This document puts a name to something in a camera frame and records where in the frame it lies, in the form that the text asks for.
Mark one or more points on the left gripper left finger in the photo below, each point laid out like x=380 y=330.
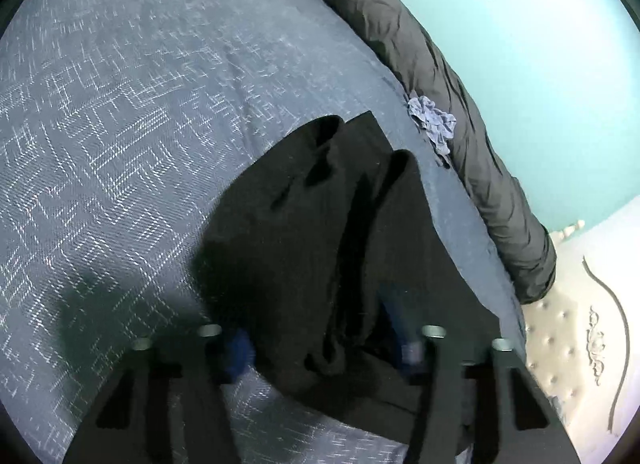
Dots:
x=129 y=419

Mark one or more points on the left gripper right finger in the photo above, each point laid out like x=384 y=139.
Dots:
x=475 y=389

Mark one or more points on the black garment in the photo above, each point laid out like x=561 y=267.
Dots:
x=325 y=254

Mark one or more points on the cream tufted headboard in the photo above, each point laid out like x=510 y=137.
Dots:
x=583 y=337

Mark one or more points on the small blue crumpled cloth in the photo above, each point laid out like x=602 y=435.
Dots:
x=437 y=124

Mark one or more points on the blue patterned bed sheet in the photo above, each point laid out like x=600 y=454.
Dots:
x=122 y=121

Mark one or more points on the dark grey rolled duvet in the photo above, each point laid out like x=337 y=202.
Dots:
x=404 y=46

